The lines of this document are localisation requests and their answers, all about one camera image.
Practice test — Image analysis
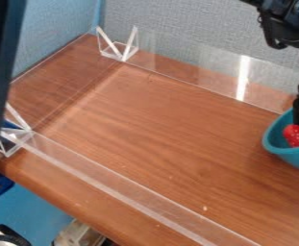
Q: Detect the clear acrylic barrier wall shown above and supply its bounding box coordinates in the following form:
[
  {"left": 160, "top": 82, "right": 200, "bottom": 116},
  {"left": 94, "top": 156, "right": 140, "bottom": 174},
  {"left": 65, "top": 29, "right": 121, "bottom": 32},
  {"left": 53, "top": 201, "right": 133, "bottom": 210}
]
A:
[{"left": 0, "top": 30, "right": 299, "bottom": 246}]

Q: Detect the blue table clamp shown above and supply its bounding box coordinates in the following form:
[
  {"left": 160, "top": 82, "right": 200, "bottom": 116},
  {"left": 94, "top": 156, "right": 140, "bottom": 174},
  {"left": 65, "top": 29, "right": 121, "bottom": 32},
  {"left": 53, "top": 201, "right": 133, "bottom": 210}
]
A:
[{"left": 0, "top": 120, "right": 21, "bottom": 195}]

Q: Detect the blue plastic bowl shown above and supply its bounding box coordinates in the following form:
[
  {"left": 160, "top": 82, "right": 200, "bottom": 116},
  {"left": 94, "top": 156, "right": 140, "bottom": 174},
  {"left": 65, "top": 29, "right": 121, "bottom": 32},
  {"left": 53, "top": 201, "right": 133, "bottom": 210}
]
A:
[{"left": 262, "top": 109, "right": 299, "bottom": 168}]

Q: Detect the red toy strawberry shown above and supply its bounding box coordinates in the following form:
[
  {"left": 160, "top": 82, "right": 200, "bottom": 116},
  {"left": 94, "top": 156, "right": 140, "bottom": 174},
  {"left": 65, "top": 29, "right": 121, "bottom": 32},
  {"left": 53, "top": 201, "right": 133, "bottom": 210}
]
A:
[{"left": 284, "top": 124, "right": 299, "bottom": 148}]

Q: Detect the white black object on floor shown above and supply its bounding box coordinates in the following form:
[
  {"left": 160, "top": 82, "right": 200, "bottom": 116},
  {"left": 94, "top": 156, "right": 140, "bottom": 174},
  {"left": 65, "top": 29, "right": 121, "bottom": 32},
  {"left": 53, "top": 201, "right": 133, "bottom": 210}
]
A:
[{"left": 0, "top": 225, "right": 33, "bottom": 246}]

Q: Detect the white box under table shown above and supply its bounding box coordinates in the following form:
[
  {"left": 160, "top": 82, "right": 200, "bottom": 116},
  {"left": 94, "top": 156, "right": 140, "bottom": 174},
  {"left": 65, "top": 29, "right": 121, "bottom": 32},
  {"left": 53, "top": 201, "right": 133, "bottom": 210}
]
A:
[{"left": 53, "top": 220, "right": 106, "bottom": 246}]

